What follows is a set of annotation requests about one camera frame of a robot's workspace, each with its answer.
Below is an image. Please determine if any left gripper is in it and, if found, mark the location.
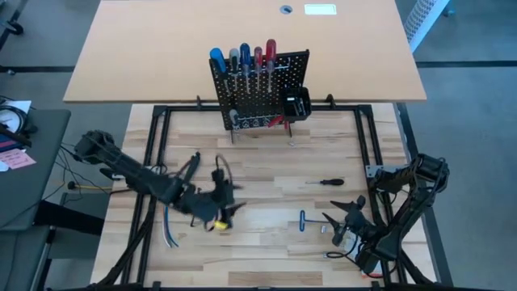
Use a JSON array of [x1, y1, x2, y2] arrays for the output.
[[176, 183, 248, 228]]

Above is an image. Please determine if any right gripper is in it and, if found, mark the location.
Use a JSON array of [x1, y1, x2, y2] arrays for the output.
[[321, 196, 384, 255]]

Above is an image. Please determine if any grey handle screwdriver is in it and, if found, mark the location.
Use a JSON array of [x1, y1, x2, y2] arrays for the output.
[[228, 47, 241, 92]]

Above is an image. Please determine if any small red clear screwdriver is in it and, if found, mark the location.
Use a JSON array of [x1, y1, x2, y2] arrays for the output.
[[253, 46, 264, 92]]

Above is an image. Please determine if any blue clear handle screwdriver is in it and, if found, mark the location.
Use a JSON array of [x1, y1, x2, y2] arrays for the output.
[[239, 42, 252, 95]]

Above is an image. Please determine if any small black screwdriver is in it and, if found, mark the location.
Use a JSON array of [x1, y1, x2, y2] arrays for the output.
[[305, 178, 346, 187]]

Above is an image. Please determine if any silver mounting plate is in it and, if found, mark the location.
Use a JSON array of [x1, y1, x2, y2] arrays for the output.
[[364, 163, 385, 179]]

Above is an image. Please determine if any black plastic bin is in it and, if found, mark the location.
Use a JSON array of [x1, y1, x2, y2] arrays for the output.
[[280, 86, 313, 122]]

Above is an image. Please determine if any black metal pegboard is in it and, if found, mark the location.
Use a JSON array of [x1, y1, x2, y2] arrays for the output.
[[208, 48, 311, 143]]

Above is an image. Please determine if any large beige table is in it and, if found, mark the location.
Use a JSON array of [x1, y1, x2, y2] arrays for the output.
[[63, 0, 428, 103]]

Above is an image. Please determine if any grey desk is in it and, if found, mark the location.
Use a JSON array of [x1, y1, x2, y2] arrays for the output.
[[0, 108, 73, 232]]

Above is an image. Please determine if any white rectangular plate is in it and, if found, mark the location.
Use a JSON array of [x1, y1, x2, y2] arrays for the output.
[[304, 3, 338, 16]]

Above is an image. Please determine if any white perforated panel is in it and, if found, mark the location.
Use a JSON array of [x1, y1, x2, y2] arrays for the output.
[[403, 0, 452, 53]]

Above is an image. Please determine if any pink paper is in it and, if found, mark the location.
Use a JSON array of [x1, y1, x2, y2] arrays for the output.
[[0, 147, 38, 171]]

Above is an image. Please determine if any white paper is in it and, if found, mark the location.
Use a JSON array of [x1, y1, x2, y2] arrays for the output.
[[0, 99, 33, 135]]

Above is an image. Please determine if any black caster wheel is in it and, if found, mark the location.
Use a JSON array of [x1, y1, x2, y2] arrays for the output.
[[0, 18, 25, 36]]

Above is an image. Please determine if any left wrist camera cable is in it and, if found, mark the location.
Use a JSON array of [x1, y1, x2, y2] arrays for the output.
[[215, 152, 236, 179]]

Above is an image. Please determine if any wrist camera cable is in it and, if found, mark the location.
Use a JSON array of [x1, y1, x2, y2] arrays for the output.
[[215, 152, 236, 179], [325, 241, 359, 260]]

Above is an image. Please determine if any blue T-handle hex key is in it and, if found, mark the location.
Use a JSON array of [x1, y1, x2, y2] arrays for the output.
[[298, 209, 338, 234]]

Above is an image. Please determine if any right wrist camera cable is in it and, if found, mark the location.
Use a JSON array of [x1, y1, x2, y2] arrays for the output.
[[325, 241, 359, 260]]

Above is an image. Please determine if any orange cable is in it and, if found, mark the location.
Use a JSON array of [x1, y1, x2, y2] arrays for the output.
[[173, 159, 191, 179]]

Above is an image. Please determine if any blue cable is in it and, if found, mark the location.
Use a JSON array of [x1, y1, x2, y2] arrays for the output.
[[165, 205, 182, 248]]

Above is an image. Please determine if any black aluminium frame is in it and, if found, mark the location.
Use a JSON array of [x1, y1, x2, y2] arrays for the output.
[[47, 94, 502, 291]]

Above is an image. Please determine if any yellow cable with black plug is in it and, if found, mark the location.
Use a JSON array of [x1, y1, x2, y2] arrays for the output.
[[66, 180, 115, 192]]

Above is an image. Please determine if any black coiled cable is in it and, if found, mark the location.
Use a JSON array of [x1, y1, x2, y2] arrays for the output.
[[0, 103, 40, 149]]

